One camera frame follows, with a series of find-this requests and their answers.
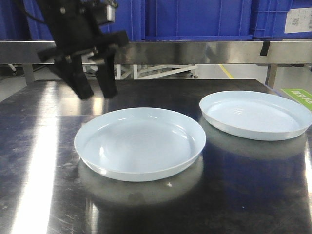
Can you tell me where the right blue plastic crate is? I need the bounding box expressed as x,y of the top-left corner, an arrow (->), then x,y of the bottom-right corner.
250,0 -> 312,39

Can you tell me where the left steel shelf leg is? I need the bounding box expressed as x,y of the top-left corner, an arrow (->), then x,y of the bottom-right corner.
22,64 -> 35,85

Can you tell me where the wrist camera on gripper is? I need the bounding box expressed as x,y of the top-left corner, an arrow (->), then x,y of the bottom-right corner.
91,0 -> 118,25

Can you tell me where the white paper label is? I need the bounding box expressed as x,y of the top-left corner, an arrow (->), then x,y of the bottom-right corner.
284,7 -> 312,34

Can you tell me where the white metal frame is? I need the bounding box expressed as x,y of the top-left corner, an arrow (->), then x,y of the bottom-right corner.
83,64 -> 198,80

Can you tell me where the light blue plate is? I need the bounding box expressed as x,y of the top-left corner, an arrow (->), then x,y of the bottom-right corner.
199,91 -> 312,141
74,107 -> 206,182

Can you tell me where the blue plastic crate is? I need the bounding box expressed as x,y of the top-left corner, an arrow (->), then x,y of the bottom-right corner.
145,0 -> 252,41
0,0 -> 145,41
250,0 -> 312,39

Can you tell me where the left blue plastic crate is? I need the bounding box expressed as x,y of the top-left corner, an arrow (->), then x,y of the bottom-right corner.
0,0 -> 145,41

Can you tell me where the right steel shelf leg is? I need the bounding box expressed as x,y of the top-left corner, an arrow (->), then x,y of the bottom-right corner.
265,64 -> 278,88

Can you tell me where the steel shelf leg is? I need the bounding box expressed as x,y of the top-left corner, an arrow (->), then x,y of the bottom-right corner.
265,64 -> 278,88
22,64 -> 35,85

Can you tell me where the stainless steel shelf rail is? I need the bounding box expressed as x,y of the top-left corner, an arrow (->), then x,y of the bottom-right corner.
0,39 -> 312,65

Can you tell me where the middle blue plastic crate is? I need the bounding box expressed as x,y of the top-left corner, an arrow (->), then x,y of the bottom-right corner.
145,0 -> 252,41

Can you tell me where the green floor sign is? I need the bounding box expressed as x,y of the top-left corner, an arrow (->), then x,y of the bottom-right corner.
281,88 -> 312,111

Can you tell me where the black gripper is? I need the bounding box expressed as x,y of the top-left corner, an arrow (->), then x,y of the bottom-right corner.
37,0 -> 129,99

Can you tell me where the black tape strip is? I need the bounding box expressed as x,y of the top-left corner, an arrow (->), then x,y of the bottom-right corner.
259,41 -> 270,57

